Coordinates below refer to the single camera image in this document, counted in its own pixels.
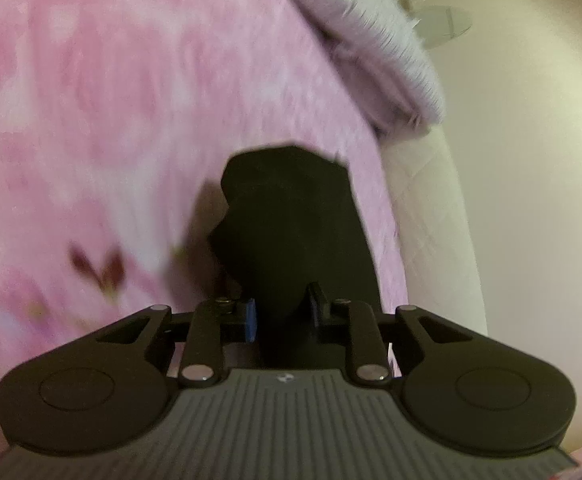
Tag pink rose-print blanket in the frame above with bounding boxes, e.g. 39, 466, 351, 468
0, 0, 408, 441

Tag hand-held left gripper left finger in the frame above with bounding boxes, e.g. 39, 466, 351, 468
88, 297, 259, 388

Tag black garment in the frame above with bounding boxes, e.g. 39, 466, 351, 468
207, 141, 382, 368

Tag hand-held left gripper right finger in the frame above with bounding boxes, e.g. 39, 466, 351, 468
305, 282, 472, 388

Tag lilac fuzzy blanket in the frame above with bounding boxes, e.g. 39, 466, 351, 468
263, 0, 446, 137

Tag cream quilted mattress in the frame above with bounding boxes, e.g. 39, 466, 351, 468
378, 122, 489, 383

